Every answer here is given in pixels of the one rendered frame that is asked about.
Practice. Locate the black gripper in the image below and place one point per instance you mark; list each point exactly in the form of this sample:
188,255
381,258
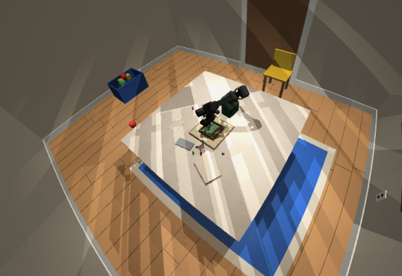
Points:
209,118

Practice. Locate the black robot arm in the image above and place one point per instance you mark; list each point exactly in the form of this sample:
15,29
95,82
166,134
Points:
233,96

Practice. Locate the square wooden dice tray with green floor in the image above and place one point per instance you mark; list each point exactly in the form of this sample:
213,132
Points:
212,132

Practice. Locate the beige flat slab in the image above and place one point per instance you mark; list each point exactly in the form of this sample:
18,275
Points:
207,169

